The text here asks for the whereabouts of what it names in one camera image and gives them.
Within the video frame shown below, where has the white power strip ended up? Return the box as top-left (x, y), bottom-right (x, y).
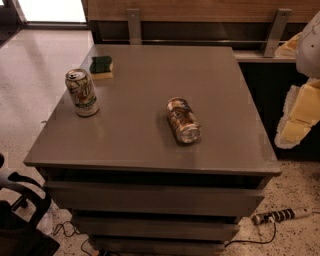
top-left (251, 207), bottom-right (312, 225)

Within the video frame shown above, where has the green yellow sponge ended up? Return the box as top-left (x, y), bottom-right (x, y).
top-left (89, 56), bottom-right (113, 79)

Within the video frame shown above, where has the orange soda can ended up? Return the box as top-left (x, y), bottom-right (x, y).
top-left (167, 97), bottom-right (201, 144)

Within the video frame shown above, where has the black office chair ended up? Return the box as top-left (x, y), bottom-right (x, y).
top-left (0, 154), bottom-right (60, 256)

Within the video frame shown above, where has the metal bracket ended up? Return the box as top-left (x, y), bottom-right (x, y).
top-left (262, 8), bottom-right (292, 58)
top-left (126, 8), bottom-right (142, 45)

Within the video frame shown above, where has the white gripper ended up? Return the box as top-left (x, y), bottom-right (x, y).
top-left (274, 11), bottom-right (320, 149)

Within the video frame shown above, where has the left metal bracket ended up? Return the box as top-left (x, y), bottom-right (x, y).
top-left (126, 8), bottom-right (142, 45)

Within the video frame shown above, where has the black power cable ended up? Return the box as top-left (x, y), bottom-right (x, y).
top-left (223, 221), bottom-right (278, 249)

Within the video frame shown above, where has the white green soda can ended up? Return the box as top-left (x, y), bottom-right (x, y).
top-left (65, 69), bottom-right (99, 117)

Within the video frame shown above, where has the right metal bracket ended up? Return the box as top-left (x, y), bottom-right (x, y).
top-left (262, 8), bottom-right (292, 58)

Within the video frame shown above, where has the wooden wall shelf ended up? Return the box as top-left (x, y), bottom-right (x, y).
top-left (84, 0), bottom-right (320, 23)

